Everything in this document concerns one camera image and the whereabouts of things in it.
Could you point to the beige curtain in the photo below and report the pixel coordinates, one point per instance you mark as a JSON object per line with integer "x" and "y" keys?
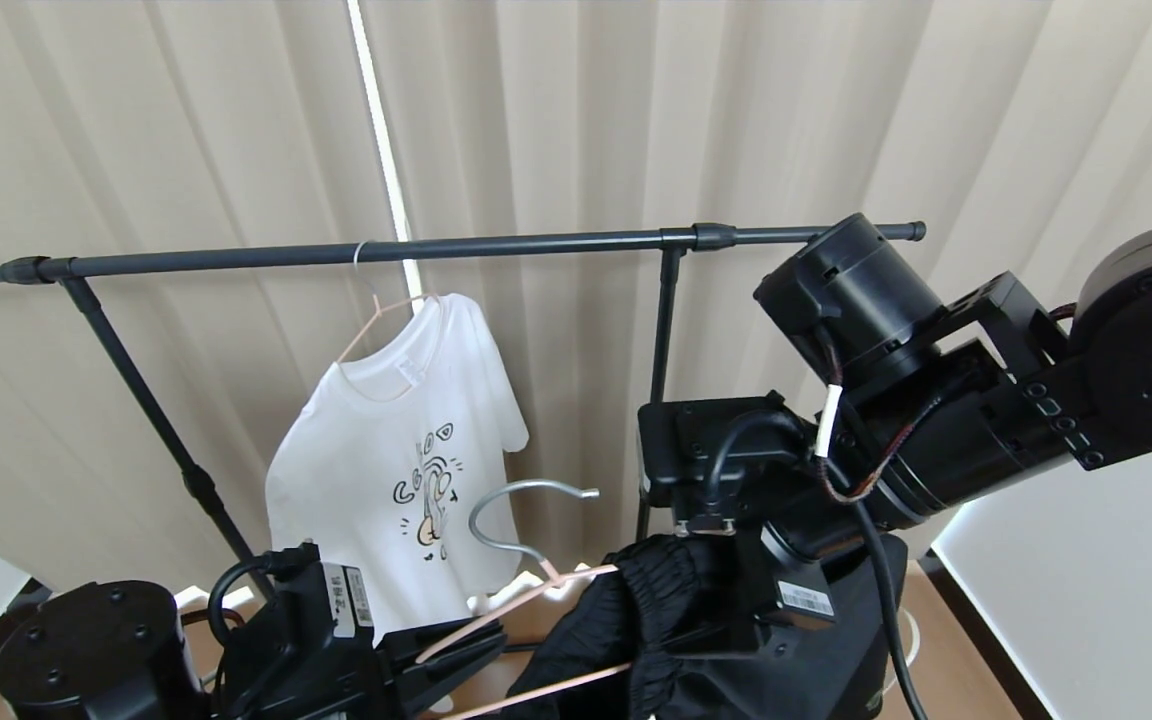
{"x": 186, "y": 110}

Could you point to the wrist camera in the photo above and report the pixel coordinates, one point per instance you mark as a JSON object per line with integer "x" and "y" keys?
{"x": 336, "y": 600}
{"x": 696, "y": 440}

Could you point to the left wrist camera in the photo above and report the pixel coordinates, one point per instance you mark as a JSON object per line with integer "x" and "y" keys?
{"x": 336, "y": 600}

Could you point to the white laundry basket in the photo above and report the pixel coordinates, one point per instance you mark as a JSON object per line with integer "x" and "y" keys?
{"x": 915, "y": 645}

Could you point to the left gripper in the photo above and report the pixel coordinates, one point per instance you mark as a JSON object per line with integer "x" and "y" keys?
{"x": 316, "y": 680}

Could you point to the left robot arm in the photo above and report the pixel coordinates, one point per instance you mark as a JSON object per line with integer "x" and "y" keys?
{"x": 96, "y": 650}

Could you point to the black clothes rack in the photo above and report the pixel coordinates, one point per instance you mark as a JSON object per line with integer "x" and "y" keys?
{"x": 236, "y": 252}

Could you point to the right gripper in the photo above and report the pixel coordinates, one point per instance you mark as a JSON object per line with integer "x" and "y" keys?
{"x": 956, "y": 460}

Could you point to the black garment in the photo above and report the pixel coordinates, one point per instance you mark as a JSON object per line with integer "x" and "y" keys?
{"x": 656, "y": 690}

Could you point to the pink clothes hanger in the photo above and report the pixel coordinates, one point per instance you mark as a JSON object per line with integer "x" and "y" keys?
{"x": 473, "y": 522}
{"x": 377, "y": 311}

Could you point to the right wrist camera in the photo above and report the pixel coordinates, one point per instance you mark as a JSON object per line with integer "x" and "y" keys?
{"x": 696, "y": 440}

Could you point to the white printed t-shirt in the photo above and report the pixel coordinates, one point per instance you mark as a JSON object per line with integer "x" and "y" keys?
{"x": 366, "y": 470}

